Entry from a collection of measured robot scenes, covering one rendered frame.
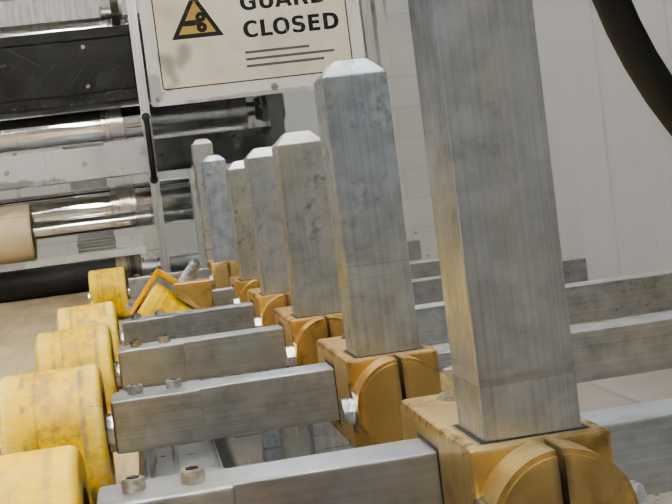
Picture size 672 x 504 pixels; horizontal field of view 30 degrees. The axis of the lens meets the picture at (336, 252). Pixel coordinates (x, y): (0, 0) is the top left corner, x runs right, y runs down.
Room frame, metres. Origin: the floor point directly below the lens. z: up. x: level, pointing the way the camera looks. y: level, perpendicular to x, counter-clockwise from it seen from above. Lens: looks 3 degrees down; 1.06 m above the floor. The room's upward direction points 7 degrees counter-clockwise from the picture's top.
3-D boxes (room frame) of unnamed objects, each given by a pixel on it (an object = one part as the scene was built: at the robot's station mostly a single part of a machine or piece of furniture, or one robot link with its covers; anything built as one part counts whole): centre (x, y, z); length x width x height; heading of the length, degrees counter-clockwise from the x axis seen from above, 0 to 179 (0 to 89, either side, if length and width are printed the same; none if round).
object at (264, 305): (1.20, 0.06, 0.95); 0.14 x 0.06 x 0.05; 9
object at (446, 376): (0.52, -0.05, 0.98); 0.02 x 0.02 x 0.01
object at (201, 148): (2.17, 0.21, 0.93); 0.04 x 0.04 x 0.48; 9
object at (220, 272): (1.95, 0.17, 0.95); 0.14 x 0.06 x 0.05; 9
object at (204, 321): (1.23, 0.00, 0.95); 0.50 x 0.04 x 0.04; 99
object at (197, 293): (1.45, 0.20, 0.95); 0.10 x 0.04 x 0.10; 99
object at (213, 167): (1.92, 0.17, 0.89); 0.04 x 0.04 x 0.48; 9
